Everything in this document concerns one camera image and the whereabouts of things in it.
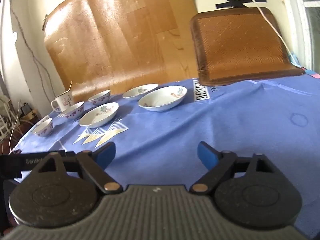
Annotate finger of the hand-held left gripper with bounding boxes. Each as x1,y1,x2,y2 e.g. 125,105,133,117
0,151,75,180

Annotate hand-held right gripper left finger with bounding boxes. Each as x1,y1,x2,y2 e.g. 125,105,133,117
31,142,123,194

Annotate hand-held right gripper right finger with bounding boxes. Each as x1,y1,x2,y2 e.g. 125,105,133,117
190,142,283,195

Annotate white bowl purple flowers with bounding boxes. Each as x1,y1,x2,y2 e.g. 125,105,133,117
32,117,54,137
87,89,112,106
58,101,85,120

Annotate blue printed tablecloth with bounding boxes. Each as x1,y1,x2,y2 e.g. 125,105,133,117
9,76,320,240

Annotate black power adapter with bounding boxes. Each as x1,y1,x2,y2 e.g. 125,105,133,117
21,103,32,117

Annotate white floral mug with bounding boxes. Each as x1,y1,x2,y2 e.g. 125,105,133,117
51,91,75,112

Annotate large wooden board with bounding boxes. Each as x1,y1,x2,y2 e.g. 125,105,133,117
43,0,200,103

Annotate brown woven seat mat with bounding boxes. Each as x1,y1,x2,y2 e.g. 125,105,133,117
189,7,306,87

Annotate light blue cloth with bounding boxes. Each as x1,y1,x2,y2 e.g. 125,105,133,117
287,52,302,67

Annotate black tape cross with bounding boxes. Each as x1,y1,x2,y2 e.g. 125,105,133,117
215,0,267,9

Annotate white framed frosted window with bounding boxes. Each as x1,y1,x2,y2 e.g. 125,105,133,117
285,0,320,73

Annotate white wire rack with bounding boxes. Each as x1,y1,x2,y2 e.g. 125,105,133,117
0,96,15,140

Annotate white cable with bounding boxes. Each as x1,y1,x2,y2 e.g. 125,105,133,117
235,0,294,57

